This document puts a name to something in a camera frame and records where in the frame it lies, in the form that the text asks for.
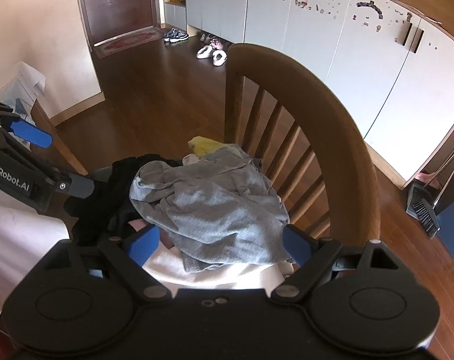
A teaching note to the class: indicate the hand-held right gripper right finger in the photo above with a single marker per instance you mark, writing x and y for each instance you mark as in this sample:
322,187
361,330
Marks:
296,245

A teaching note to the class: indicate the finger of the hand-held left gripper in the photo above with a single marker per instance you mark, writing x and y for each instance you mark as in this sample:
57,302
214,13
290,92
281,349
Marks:
28,133
79,186

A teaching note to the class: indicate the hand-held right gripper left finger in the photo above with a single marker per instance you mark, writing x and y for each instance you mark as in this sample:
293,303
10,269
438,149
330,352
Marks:
144,245

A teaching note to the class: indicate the grey pants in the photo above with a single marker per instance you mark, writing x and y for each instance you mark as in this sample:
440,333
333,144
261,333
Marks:
212,202

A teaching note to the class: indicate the black garment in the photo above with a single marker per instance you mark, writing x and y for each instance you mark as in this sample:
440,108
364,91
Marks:
110,180

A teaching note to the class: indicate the white garment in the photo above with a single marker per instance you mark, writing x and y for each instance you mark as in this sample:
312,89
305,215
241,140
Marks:
212,277

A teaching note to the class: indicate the yellow cloth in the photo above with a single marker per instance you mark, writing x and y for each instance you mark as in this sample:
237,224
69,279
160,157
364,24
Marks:
204,146

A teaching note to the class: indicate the grey dustpan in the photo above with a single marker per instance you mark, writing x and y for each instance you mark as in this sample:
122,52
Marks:
414,195

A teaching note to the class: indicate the dustpan and broom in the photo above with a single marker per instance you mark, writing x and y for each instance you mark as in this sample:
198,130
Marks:
425,215

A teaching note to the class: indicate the red patterned door mat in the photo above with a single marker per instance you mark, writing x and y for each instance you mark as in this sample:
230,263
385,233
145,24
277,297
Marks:
125,41

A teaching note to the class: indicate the brown wooden chair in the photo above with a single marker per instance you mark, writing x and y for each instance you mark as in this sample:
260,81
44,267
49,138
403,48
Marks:
324,112

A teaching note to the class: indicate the brown wooden door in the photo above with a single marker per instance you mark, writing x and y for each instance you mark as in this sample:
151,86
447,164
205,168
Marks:
114,3

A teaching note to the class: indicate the blue box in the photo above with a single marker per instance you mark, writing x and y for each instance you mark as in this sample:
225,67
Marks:
453,232

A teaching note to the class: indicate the pink shoe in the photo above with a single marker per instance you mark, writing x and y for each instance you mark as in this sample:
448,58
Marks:
216,42

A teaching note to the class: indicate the white cabinet with stickers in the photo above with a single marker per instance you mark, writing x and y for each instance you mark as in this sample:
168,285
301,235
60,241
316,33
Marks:
305,33

